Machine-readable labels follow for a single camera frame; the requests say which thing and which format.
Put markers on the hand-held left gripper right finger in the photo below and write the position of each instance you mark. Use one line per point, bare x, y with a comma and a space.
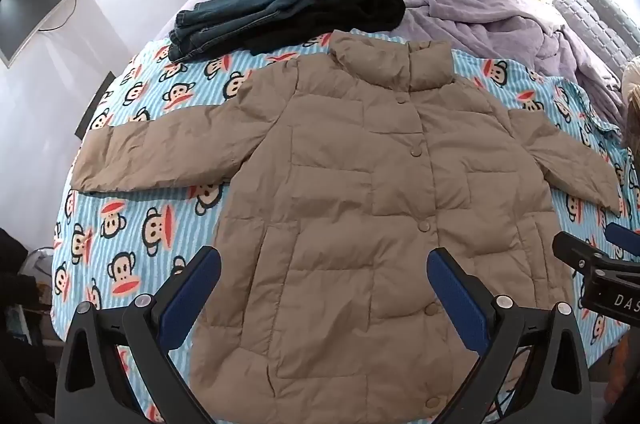
457, 299

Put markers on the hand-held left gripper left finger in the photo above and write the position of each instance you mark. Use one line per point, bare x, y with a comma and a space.
192, 289

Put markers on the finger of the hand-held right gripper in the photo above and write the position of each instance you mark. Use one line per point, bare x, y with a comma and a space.
625, 238
575, 249

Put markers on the tan puffer jacket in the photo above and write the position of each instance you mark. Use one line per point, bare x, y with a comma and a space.
350, 204

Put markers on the person's right forearm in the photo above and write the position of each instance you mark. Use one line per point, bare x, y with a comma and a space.
625, 374

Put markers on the blue striped monkey print blanket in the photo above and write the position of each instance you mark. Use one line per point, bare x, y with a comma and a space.
150, 224

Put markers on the beige plush toy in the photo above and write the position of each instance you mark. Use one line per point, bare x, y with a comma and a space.
631, 94

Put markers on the dark clutter beside bed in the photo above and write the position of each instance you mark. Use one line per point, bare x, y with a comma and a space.
20, 304

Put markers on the grey quilted pillow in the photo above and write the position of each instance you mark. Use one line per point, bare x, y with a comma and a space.
600, 19

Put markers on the purple quilt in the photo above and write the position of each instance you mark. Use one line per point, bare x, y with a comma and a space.
465, 4

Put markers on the dark blue jeans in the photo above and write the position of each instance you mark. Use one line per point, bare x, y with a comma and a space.
250, 9

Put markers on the black garment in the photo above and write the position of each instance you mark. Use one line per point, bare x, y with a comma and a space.
370, 11

